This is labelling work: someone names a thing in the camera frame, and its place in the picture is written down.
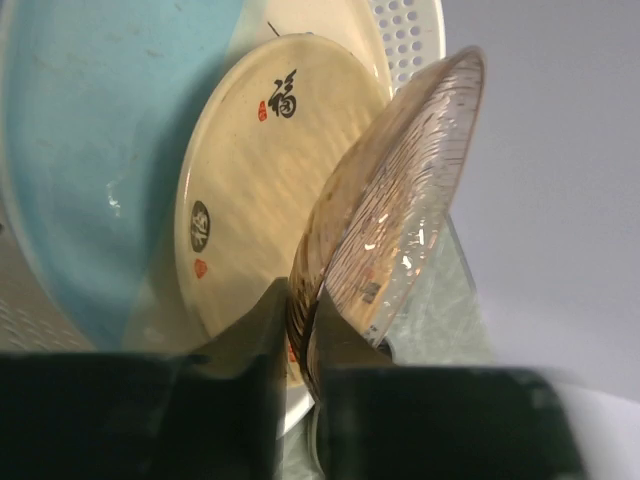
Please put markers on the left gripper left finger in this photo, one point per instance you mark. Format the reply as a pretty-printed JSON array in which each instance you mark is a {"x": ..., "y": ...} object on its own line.
[{"x": 214, "y": 413}]

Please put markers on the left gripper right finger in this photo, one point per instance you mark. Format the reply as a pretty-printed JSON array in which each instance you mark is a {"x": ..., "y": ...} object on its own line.
[{"x": 379, "y": 420}]

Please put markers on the black round plate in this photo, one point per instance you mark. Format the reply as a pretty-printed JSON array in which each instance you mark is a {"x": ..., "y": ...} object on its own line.
[{"x": 382, "y": 209}]

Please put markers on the yellow round plate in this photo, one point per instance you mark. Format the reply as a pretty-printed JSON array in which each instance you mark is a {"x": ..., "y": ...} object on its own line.
[{"x": 268, "y": 138}]

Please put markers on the cream plate with blue leaves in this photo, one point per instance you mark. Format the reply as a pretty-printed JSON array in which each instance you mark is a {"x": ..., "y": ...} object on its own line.
[{"x": 100, "y": 165}]

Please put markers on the white perforated plastic bin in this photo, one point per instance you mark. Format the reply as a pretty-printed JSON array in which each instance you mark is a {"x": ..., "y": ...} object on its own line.
[{"x": 415, "y": 40}]

